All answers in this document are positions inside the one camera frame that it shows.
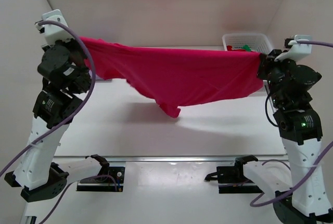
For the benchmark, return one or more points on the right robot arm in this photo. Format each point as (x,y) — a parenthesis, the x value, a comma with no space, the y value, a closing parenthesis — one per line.
(304,199)

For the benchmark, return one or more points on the green cloth in basket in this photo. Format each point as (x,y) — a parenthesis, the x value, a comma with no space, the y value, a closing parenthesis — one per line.
(246,48)

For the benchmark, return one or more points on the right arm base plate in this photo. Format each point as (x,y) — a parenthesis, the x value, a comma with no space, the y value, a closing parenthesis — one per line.
(231,181)

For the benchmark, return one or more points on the pink t-shirt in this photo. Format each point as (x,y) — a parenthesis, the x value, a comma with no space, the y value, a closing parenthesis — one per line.
(175,78)

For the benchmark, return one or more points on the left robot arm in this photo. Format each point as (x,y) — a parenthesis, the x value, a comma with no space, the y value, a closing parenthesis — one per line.
(39,177)

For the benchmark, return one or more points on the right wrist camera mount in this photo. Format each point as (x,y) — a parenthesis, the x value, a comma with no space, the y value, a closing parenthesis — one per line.
(297,47)

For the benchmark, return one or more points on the white plastic basket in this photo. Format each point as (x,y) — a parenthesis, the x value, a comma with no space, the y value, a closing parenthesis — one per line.
(257,42)

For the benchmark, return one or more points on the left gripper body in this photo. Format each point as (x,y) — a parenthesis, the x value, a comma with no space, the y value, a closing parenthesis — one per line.
(83,77)

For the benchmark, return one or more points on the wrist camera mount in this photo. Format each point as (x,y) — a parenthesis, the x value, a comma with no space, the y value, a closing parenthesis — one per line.
(297,47)
(53,33)

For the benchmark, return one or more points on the red cloth in basket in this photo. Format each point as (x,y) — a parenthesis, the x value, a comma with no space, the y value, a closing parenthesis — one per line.
(230,48)

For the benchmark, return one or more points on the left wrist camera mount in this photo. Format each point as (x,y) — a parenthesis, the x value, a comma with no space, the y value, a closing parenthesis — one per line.
(53,33)

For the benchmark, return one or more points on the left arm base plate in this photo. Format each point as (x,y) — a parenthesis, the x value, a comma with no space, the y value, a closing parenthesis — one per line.
(112,181)

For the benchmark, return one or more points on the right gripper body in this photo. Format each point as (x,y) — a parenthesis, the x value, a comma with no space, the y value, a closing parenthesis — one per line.
(273,72)

